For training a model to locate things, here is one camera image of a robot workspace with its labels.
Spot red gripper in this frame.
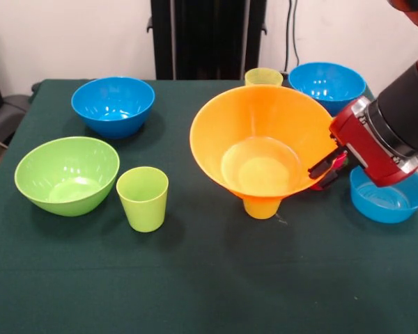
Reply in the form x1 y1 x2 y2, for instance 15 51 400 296
308 96 418 191

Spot large orange bowl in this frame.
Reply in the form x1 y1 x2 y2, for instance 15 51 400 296
189 85 342 205

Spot small blue bowl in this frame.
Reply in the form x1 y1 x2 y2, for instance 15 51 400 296
349 168 418 224

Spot large blue bowl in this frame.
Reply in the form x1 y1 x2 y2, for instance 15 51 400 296
287 61 367 118
70 76 156 140

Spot pale translucent yellow cup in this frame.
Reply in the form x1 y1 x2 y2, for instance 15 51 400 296
244 67 284 88

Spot dark green table cloth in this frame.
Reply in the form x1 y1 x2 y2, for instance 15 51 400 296
0 79 418 334

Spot green cup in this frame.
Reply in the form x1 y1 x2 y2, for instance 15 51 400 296
116 166 169 233

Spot large green bowl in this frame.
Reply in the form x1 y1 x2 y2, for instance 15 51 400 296
14 136 121 217

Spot black chair base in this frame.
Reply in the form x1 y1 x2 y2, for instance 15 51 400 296
0 93 32 147

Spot black hanging cable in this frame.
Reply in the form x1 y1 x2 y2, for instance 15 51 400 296
283 0 300 76

